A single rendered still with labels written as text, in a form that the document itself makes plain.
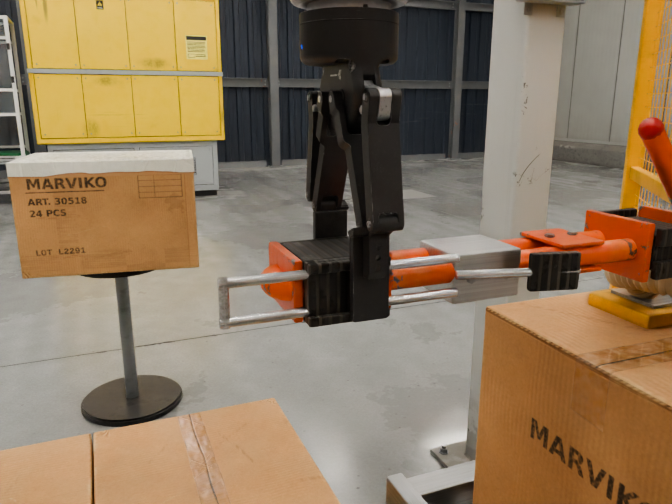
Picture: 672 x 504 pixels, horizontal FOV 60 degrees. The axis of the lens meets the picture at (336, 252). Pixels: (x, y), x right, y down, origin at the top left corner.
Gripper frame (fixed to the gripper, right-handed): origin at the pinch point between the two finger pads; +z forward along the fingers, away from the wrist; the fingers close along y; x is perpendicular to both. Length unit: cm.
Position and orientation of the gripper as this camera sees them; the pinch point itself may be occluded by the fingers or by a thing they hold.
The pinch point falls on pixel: (348, 270)
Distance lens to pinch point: 49.0
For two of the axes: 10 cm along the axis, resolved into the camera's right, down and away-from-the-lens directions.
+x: -9.4, 0.9, -3.4
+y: -3.5, -2.3, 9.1
